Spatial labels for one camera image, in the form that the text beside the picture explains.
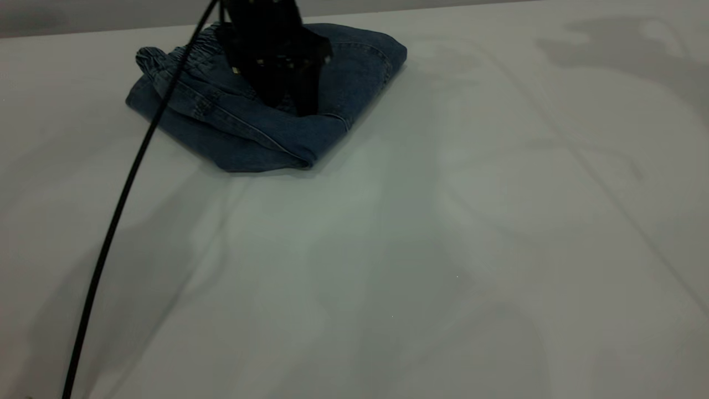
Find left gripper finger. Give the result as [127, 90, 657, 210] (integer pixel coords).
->
[244, 69, 290, 109]
[287, 65, 323, 117]

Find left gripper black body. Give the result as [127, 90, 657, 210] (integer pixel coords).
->
[215, 0, 333, 78]

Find blue denim pants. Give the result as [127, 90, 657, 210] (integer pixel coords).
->
[125, 22, 408, 173]

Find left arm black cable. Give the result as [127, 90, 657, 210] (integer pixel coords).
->
[62, 0, 220, 399]

